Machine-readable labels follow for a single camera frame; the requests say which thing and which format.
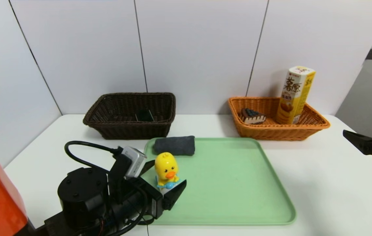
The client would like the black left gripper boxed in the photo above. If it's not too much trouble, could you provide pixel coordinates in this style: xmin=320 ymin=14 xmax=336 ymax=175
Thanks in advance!
xmin=111 ymin=160 xmax=187 ymax=225

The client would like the yellow duck toy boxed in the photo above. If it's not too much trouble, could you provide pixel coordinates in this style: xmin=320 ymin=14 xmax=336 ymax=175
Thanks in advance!
xmin=155 ymin=152 xmax=180 ymax=191

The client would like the black whiteboard eraser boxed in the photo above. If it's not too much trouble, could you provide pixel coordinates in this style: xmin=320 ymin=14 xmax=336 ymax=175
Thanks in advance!
xmin=135 ymin=110 xmax=154 ymax=122

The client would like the yellow potato chips box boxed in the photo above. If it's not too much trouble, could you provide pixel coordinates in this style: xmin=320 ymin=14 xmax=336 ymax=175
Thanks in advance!
xmin=276 ymin=66 xmax=316 ymax=125

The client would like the chocolate blueberry cake slice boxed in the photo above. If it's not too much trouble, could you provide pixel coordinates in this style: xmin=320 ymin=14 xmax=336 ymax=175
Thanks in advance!
xmin=240 ymin=108 xmax=267 ymax=125

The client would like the dark brown wicker basket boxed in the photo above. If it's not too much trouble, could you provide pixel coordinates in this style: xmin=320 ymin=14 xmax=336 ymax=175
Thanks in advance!
xmin=83 ymin=92 xmax=176 ymax=140

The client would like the orange wicker basket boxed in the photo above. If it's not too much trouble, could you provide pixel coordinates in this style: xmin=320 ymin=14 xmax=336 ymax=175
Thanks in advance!
xmin=228 ymin=96 xmax=331 ymax=141

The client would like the dark grey rolled towel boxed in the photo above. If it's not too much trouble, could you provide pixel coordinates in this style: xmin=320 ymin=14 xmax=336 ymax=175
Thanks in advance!
xmin=153 ymin=136 xmax=195 ymax=156

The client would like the light green plastic tray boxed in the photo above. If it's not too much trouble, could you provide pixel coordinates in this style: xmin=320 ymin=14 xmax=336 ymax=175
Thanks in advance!
xmin=128 ymin=137 xmax=297 ymax=226

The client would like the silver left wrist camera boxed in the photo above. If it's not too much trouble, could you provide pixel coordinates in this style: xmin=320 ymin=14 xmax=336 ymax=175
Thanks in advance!
xmin=120 ymin=146 xmax=147 ymax=179

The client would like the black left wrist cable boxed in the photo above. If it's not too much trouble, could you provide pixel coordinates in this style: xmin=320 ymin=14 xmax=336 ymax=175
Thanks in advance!
xmin=65 ymin=141 xmax=122 ymax=172

